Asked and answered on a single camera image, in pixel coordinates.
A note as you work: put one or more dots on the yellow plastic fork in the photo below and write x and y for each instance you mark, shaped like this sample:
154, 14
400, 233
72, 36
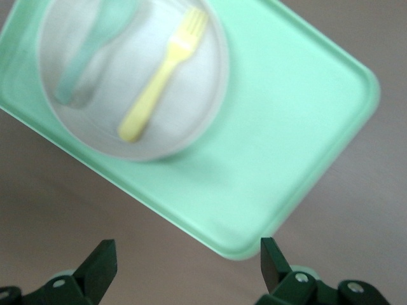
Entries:
165, 73

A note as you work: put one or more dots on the mint green rectangular tray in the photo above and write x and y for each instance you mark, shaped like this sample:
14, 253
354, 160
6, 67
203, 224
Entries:
270, 127

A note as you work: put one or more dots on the teal plastic spoon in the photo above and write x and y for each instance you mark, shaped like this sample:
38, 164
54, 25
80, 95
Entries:
108, 19

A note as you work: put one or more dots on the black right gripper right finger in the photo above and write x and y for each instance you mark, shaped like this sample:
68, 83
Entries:
275, 273

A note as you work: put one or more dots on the round white plate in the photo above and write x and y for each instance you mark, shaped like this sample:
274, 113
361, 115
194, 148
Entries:
190, 95

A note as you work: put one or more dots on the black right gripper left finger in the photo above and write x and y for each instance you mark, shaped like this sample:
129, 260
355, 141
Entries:
97, 270

